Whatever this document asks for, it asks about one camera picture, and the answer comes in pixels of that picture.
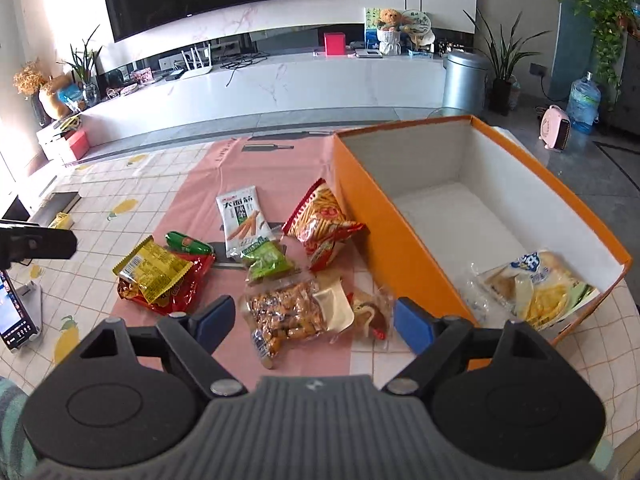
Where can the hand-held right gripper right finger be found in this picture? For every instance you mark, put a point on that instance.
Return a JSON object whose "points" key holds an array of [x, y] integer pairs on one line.
{"points": [[412, 325]]}

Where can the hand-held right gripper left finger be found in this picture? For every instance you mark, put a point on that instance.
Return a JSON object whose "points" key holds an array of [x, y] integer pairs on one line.
{"points": [[219, 316]]}

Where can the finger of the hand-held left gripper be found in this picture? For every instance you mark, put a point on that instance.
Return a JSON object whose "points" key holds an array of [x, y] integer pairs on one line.
{"points": [[40, 244]]}

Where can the clear pastry packet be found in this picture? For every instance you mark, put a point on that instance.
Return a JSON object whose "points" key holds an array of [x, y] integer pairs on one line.
{"points": [[372, 315]]}

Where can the clear nut packet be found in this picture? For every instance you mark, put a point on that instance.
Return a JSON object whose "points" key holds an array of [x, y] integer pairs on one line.
{"points": [[282, 315]]}

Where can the green snack packet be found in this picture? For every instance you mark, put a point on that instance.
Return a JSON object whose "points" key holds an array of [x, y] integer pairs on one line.
{"points": [[270, 262]]}

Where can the green sausage stick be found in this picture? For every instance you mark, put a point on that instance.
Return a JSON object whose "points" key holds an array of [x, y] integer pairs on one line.
{"points": [[187, 243]]}

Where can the cream snack packet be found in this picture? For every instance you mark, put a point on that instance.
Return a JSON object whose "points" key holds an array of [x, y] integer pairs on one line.
{"points": [[335, 307]]}

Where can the yellow snack packet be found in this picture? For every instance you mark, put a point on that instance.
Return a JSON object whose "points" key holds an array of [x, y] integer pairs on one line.
{"points": [[152, 267]]}

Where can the white spicy strip packet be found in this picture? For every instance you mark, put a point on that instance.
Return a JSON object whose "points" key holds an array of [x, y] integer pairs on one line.
{"points": [[242, 215]]}

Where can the orange cardboard box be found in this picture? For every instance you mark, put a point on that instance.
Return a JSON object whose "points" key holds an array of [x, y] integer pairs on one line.
{"points": [[370, 210]]}

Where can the red fries snack packet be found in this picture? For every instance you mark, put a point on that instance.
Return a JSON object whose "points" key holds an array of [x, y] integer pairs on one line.
{"points": [[320, 225]]}

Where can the white phone stand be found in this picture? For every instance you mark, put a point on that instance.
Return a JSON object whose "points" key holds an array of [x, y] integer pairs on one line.
{"points": [[34, 300]]}

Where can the pink checked tablecloth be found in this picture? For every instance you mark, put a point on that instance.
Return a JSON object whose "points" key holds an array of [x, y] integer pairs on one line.
{"points": [[100, 270]]}

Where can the smartphone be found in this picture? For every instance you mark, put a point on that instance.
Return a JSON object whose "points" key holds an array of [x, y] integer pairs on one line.
{"points": [[12, 310]]}

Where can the red gift box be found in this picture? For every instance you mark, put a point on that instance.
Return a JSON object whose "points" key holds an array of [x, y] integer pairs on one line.
{"points": [[76, 144]]}

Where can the clear bread packet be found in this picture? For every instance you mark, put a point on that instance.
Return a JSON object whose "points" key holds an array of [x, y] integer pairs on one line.
{"points": [[535, 285]]}

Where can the brown plush bear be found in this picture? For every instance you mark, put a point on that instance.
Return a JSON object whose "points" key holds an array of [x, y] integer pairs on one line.
{"points": [[55, 97]]}

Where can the dried flower bunch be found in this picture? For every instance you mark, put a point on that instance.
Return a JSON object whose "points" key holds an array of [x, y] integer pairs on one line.
{"points": [[29, 77]]}

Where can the plant in glass vase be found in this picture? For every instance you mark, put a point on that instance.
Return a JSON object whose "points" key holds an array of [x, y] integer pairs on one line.
{"points": [[86, 67]]}

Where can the teal striped clothing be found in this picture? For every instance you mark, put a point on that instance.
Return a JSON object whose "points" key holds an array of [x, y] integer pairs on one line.
{"points": [[12, 430]]}

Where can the white router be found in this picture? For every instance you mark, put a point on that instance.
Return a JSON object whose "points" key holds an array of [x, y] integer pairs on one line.
{"points": [[196, 67]]}

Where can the white marble console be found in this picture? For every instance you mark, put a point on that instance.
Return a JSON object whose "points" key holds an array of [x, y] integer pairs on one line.
{"points": [[300, 87]]}

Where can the pink space heater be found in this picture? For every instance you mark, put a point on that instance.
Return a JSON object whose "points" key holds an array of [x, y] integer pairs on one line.
{"points": [[554, 127]]}

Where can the silver trash can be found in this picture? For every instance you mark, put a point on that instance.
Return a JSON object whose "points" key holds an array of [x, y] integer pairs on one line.
{"points": [[465, 82]]}

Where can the potted long-leaf plant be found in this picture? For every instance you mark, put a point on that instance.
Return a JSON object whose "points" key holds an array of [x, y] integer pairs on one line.
{"points": [[501, 87]]}

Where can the blue water bottle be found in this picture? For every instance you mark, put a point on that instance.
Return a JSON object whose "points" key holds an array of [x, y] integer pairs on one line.
{"points": [[583, 105]]}

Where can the red square box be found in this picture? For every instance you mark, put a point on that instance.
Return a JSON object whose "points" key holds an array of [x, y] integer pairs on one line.
{"points": [[334, 44]]}

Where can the teddy bear bouquet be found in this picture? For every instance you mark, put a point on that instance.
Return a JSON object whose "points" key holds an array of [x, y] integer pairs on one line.
{"points": [[390, 30]]}

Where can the round paper fan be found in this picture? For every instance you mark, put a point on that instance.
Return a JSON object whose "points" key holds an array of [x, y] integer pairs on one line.
{"points": [[419, 25]]}

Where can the green picture card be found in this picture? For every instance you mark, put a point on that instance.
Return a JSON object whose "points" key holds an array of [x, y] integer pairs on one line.
{"points": [[371, 25]]}

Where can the dark cabinet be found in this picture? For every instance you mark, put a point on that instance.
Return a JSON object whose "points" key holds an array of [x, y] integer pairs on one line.
{"points": [[625, 90]]}

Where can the potted pothos plant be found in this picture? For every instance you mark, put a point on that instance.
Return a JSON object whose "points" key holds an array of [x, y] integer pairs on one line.
{"points": [[607, 25]]}

